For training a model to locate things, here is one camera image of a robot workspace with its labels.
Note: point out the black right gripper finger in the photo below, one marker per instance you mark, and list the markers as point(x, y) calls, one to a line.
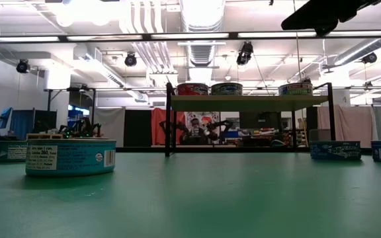
point(309, 16)

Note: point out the black ceiling spotlight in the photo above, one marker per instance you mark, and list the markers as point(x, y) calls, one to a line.
point(245, 53)
point(369, 57)
point(130, 60)
point(22, 66)

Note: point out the wooden shelf with black legs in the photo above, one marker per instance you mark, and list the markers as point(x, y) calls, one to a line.
point(243, 103)

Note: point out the black background rig frame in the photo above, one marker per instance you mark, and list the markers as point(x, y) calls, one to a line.
point(93, 109)

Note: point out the large red albacore can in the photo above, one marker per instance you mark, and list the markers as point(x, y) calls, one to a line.
point(192, 89)

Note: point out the black wall panel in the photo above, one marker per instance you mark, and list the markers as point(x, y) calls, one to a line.
point(137, 127)

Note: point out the white and red poster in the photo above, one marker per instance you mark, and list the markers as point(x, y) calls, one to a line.
point(210, 116)

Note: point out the red hanging banner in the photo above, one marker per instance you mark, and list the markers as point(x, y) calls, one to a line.
point(159, 125)

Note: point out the wooden crate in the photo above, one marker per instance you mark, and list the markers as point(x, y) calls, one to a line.
point(43, 135)

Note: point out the green label tuna can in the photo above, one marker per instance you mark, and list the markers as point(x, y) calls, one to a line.
point(295, 89)
point(227, 89)

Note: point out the blue tilted screen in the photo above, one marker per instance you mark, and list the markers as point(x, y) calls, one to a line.
point(4, 117)

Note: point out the beige hanging cloth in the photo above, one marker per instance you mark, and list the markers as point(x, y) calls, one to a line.
point(346, 125)

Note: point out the cluttered background workbench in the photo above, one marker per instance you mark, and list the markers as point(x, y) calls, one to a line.
point(263, 134)

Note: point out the large teal tuna can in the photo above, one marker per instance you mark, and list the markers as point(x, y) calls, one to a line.
point(10, 152)
point(71, 158)

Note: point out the green table mat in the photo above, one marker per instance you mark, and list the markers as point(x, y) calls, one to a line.
point(190, 198)

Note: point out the white hanging curtain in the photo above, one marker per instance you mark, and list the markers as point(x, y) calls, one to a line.
point(109, 125)

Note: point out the ribbed ventilation duct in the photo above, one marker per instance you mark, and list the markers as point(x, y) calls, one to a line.
point(201, 53)

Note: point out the person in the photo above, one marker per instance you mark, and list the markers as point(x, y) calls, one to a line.
point(195, 132)

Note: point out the blue hanging curtain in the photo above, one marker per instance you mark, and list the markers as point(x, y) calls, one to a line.
point(22, 124)

